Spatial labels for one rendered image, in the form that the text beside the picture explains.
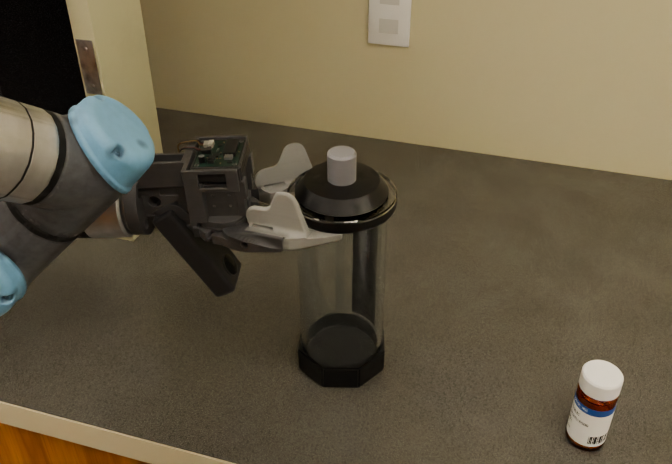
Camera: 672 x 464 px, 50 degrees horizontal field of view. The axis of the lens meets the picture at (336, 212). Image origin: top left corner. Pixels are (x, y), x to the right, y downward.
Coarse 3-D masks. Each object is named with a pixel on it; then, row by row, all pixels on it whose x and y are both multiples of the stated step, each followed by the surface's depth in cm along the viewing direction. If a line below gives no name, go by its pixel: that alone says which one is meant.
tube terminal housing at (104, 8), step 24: (72, 0) 84; (96, 0) 85; (120, 0) 89; (72, 24) 85; (96, 24) 85; (120, 24) 90; (96, 48) 86; (120, 48) 91; (144, 48) 97; (120, 72) 92; (144, 72) 98; (120, 96) 93; (144, 96) 99; (144, 120) 100
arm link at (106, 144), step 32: (0, 96) 52; (96, 96) 58; (0, 128) 49; (32, 128) 52; (64, 128) 54; (96, 128) 55; (128, 128) 58; (0, 160) 50; (32, 160) 52; (64, 160) 54; (96, 160) 55; (128, 160) 56; (0, 192) 52; (32, 192) 53; (64, 192) 55; (96, 192) 57; (32, 224) 58; (64, 224) 59
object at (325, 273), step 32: (288, 192) 71; (352, 224) 67; (384, 224) 71; (320, 256) 70; (352, 256) 70; (384, 256) 74; (320, 288) 73; (352, 288) 72; (384, 288) 77; (320, 320) 75; (352, 320) 74; (320, 352) 78; (352, 352) 77
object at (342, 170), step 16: (336, 160) 68; (352, 160) 68; (304, 176) 71; (320, 176) 71; (336, 176) 69; (352, 176) 69; (368, 176) 71; (304, 192) 69; (320, 192) 68; (336, 192) 68; (352, 192) 68; (368, 192) 68; (384, 192) 70; (320, 208) 68; (336, 208) 67; (352, 208) 67; (368, 208) 68
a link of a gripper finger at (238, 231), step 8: (240, 224) 70; (248, 224) 69; (216, 232) 70; (224, 232) 69; (232, 232) 69; (240, 232) 68; (248, 232) 68; (256, 232) 68; (216, 240) 69; (224, 240) 69; (232, 240) 68; (240, 240) 68; (248, 240) 68; (256, 240) 68; (264, 240) 68; (272, 240) 68; (280, 240) 67; (232, 248) 69; (240, 248) 68; (248, 248) 68; (256, 248) 68; (264, 248) 68; (272, 248) 68; (280, 248) 68
